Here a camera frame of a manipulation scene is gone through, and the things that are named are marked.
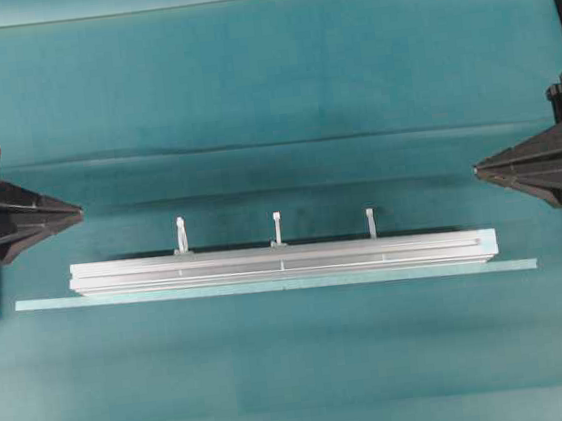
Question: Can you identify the large aluminium extrusion rail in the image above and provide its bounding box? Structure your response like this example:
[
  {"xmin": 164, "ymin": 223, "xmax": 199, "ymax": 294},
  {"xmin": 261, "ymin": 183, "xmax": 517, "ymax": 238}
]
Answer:
[{"xmin": 69, "ymin": 229, "xmax": 499, "ymax": 296}]

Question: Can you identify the teal table cloth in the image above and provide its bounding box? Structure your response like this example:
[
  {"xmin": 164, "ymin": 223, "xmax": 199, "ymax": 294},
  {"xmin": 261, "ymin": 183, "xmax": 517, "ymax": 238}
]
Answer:
[{"xmin": 0, "ymin": 0, "xmax": 562, "ymax": 421}]

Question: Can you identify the thin green strip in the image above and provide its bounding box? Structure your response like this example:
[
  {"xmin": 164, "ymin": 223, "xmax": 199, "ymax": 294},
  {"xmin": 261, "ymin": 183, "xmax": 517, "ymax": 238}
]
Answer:
[{"xmin": 15, "ymin": 258, "xmax": 537, "ymax": 312}]

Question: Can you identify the white cable tie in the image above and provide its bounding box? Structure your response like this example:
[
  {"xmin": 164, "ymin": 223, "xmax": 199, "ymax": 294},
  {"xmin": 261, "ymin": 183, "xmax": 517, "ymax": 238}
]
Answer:
[
  {"xmin": 270, "ymin": 211, "xmax": 286, "ymax": 248},
  {"xmin": 174, "ymin": 216, "xmax": 193, "ymax": 256},
  {"xmin": 365, "ymin": 207, "xmax": 377, "ymax": 239}
]

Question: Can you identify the middle white cable tie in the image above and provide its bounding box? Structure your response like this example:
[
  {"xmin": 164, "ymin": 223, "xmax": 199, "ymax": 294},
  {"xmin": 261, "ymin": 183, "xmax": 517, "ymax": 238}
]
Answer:
[{"xmin": 270, "ymin": 211, "xmax": 286, "ymax": 248}]

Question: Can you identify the left white cable tie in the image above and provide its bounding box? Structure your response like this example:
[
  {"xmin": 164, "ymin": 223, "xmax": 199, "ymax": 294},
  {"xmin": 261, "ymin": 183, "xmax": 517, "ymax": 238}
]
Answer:
[{"xmin": 174, "ymin": 216, "xmax": 193, "ymax": 256}]

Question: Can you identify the right white cable tie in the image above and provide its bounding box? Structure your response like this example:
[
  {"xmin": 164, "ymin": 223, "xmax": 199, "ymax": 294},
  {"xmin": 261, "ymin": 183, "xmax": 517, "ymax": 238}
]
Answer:
[{"xmin": 365, "ymin": 207, "xmax": 377, "ymax": 239}]

